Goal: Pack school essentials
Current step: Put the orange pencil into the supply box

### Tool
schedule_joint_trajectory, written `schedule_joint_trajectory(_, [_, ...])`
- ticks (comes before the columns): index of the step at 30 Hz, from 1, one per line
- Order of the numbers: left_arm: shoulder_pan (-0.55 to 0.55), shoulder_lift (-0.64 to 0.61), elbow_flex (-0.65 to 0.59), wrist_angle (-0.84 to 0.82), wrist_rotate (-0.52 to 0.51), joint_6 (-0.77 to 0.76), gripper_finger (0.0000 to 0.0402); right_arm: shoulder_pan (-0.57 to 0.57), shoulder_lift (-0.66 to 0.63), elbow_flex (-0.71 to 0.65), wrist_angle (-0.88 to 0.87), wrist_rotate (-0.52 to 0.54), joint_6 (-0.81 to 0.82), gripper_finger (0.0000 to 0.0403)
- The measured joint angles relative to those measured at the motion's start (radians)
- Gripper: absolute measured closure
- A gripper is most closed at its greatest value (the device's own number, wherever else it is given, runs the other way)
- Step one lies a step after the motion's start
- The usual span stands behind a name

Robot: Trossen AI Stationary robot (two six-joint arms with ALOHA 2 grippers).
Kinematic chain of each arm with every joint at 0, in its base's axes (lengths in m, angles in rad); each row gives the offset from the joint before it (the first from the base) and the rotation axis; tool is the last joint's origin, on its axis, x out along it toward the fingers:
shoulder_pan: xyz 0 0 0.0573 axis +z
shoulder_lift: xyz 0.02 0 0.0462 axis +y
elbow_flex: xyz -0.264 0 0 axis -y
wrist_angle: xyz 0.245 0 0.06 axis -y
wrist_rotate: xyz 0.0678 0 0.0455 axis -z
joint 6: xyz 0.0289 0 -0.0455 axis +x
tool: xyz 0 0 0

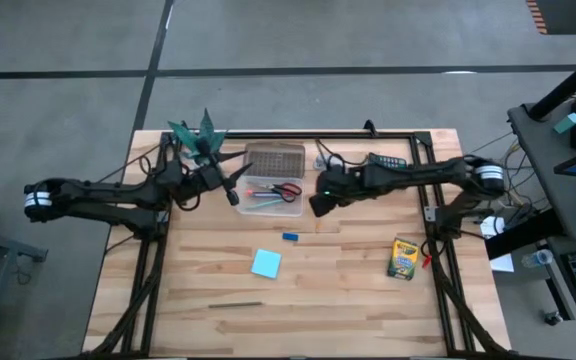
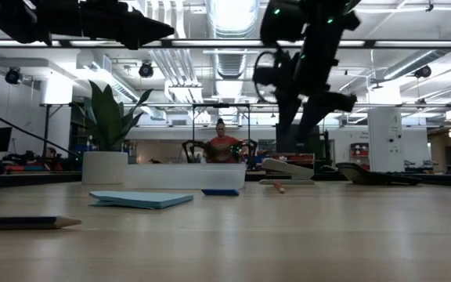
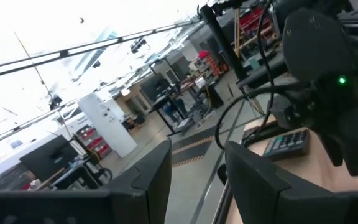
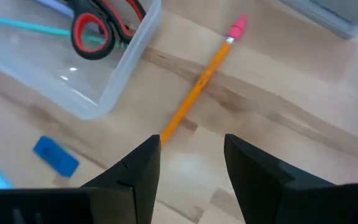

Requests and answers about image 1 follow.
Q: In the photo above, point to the blue eraser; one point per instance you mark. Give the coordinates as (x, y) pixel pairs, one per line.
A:
(290, 236)

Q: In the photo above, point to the blue sticky note pad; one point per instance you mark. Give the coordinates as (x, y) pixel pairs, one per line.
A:
(266, 263)

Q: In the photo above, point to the teal pencil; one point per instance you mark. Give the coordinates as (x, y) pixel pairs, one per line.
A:
(265, 204)

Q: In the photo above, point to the black post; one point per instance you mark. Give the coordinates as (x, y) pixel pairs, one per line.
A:
(568, 85)

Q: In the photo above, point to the dark side desk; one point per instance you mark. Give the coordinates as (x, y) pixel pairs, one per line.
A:
(543, 175)

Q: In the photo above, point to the black calculator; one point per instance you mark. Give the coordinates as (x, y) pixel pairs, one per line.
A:
(388, 161)

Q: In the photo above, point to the dark floor mat striped edges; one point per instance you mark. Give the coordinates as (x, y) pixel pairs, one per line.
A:
(565, 15)

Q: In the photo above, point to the black aluminium table frame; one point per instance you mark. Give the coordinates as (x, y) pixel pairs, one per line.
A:
(318, 135)

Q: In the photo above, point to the clear plastic container lid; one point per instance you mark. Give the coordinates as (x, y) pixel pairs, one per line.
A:
(274, 160)

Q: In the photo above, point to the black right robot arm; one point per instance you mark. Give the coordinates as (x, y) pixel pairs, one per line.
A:
(418, 172)

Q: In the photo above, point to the clear plastic storage container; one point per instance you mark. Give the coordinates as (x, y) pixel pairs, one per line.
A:
(268, 211)

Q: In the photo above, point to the clear water bottle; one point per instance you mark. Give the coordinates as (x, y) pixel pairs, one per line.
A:
(537, 258)

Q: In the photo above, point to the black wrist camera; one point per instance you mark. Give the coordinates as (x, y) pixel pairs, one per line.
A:
(322, 206)
(233, 197)

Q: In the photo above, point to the yellow green crayon box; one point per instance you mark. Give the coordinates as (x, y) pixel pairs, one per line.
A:
(403, 259)

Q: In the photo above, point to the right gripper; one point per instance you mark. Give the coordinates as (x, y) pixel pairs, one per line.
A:
(345, 185)

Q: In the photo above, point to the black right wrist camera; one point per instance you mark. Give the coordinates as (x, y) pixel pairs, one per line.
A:
(322, 206)

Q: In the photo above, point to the purple marker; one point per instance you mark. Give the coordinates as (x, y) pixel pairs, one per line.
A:
(265, 194)

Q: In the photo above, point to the white paper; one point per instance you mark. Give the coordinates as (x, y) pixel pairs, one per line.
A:
(503, 262)

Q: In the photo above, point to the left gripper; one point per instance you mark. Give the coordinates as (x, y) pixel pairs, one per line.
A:
(210, 177)

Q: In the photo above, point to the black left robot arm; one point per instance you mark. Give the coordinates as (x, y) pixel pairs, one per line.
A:
(93, 192)

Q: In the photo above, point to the red clip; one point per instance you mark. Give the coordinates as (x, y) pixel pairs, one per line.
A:
(426, 261)

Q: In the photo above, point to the dark red pencil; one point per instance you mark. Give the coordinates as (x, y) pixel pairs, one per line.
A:
(288, 190)

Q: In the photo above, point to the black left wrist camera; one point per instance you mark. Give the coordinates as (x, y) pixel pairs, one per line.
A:
(233, 197)

